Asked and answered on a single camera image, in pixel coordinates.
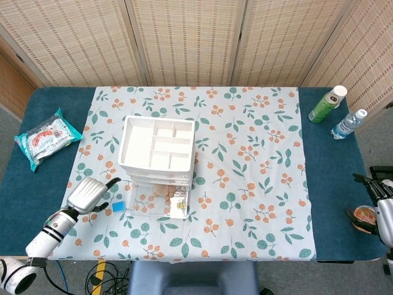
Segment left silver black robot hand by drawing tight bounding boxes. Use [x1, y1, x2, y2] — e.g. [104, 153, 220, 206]
[66, 176, 122, 216]

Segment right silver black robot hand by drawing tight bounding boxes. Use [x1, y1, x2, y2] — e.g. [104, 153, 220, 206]
[345, 173, 393, 246]

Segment clear drawer holding plush toy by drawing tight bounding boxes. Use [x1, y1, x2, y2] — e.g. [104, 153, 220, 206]
[130, 181, 192, 219]

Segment clear drawer holding wooden items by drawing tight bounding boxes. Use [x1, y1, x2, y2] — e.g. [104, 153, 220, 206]
[126, 170, 193, 179]

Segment teal felt table cover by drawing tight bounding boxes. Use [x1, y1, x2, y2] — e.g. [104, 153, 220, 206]
[0, 87, 387, 262]

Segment teal snack package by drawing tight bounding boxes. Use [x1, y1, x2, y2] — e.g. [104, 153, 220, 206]
[14, 108, 84, 173]

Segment yellow floor tape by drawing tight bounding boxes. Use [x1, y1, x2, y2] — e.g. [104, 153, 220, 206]
[91, 259, 107, 295]

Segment beige plush toy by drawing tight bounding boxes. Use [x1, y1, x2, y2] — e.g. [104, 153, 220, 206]
[154, 184, 177, 205]

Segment clear water bottle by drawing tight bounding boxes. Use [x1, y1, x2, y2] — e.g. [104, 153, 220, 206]
[330, 108, 368, 141]

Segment brown wooden door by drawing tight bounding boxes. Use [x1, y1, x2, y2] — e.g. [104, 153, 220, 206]
[0, 52, 36, 119]

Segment green drink bottle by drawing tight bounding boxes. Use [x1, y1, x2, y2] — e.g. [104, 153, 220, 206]
[308, 85, 348, 124]

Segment blue grey padded chair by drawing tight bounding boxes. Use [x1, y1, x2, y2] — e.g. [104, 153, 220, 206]
[127, 261, 262, 295]

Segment floral orange berry tablecloth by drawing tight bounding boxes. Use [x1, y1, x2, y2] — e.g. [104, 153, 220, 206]
[45, 85, 317, 262]

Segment woven bamboo folding screen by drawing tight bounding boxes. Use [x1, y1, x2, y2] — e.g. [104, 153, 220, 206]
[0, 0, 393, 108]

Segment black equipment frame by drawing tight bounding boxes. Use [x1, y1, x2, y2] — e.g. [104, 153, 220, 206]
[369, 165, 393, 185]

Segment white plastic drawer organizer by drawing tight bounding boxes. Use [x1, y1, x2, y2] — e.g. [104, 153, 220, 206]
[118, 115, 197, 191]

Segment black floor cables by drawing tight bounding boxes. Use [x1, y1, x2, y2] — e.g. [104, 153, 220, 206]
[81, 259, 130, 295]

